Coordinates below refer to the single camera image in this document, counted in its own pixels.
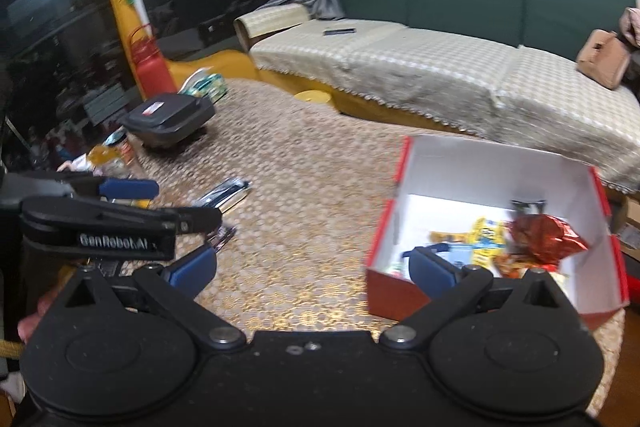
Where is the yellow giraffe toy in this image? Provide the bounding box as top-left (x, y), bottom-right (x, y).
top-left (77, 0), bottom-right (262, 94)

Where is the yellow cartoon snack packet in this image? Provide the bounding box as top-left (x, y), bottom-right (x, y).
top-left (429, 216), bottom-right (509, 269)

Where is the black snack bag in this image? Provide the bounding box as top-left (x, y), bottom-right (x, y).
top-left (509, 199), bottom-right (547, 216)

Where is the silver snack packet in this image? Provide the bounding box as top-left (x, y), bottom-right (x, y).
top-left (196, 176), bottom-right (252, 214)

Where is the red cardboard box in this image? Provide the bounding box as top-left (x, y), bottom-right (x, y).
top-left (364, 134), bottom-right (631, 331)

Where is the black lidded container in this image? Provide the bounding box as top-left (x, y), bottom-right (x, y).
top-left (119, 92), bottom-right (217, 151)

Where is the pink clothing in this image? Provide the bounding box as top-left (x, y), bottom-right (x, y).
top-left (617, 6), bottom-right (640, 54)

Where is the brown cardboard box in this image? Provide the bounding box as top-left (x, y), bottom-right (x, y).
top-left (612, 196), bottom-right (640, 259)

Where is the yellow packaging bag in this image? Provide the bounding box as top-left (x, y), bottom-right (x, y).
top-left (86, 143), bottom-right (137, 168)

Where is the beige handbag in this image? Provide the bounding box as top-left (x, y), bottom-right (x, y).
top-left (575, 29), bottom-right (632, 91)

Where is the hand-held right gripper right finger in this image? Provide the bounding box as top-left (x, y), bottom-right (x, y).
top-left (377, 244), bottom-right (577, 351)

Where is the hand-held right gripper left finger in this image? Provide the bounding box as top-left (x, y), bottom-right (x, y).
top-left (65, 242), bottom-right (249, 351)

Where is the red foil snack bag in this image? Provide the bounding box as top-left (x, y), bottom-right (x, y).
top-left (494, 212), bottom-right (592, 279)

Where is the green tissue box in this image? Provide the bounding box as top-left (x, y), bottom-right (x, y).
top-left (192, 74), bottom-right (227, 100)

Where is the green sofa with cover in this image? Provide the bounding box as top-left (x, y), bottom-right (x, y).
top-left (234, 3), bottom-right (640, 194)

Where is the red water bottle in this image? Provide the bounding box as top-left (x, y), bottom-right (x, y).
top-left (128, 24), bottom-right (177, 101)

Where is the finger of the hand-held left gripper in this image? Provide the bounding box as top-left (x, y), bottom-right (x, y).
top-left (22, 196), bottom-right (224, 234)
top-left (0, 171), bottom-right (161, 208)

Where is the person's left hand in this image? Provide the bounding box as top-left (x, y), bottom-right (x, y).
top-left (17, 291), bottom-right (57, 344)

